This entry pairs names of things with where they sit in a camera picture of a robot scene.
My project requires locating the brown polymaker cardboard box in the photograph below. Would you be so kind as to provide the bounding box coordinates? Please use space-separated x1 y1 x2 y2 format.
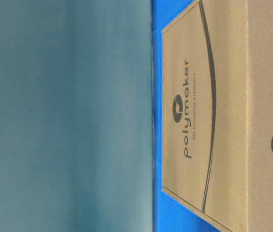
162 0 273 232

